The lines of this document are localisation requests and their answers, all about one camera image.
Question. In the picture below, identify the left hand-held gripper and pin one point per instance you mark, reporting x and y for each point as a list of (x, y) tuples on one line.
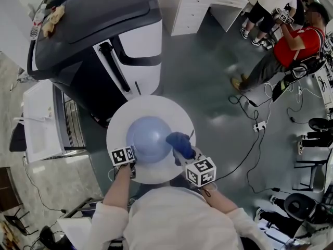
[(121, 156)]

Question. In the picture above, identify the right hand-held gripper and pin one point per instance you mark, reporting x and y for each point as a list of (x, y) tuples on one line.
[(201, 172)]

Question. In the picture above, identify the blue cloth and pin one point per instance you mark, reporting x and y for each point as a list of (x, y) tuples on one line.
[(182, 143)]

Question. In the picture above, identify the light blue bowl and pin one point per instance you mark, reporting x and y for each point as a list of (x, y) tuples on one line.
[(148, 142)]

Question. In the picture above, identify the person's left forearm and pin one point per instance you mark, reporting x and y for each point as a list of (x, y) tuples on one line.
[(118, 189)]

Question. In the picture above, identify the person's right forearm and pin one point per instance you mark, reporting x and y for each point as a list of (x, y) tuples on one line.
[(217, 199)]

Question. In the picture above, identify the round white table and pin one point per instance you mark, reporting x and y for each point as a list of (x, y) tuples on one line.
[(156, 108)]

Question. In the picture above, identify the person's white top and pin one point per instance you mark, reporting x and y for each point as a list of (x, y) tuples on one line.
[(177, 223)]

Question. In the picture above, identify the white power strip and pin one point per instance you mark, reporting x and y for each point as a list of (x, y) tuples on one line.
[(260, 126)]

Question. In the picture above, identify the black office chair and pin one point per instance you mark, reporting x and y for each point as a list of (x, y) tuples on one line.
[(299, 207)]

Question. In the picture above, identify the black round seat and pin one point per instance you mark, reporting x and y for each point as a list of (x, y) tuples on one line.
[(320, 124)]

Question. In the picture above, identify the white desk with shelves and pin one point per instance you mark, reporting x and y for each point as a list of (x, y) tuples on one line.
[(192, 12)]

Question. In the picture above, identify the black white backpack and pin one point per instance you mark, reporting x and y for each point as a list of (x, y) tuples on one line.
[(304, 69)]

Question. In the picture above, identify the beige rag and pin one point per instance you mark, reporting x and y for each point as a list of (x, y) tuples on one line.
[(53, 19)]

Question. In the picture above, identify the clear water bottle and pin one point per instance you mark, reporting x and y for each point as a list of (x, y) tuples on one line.
[(37, 22)]

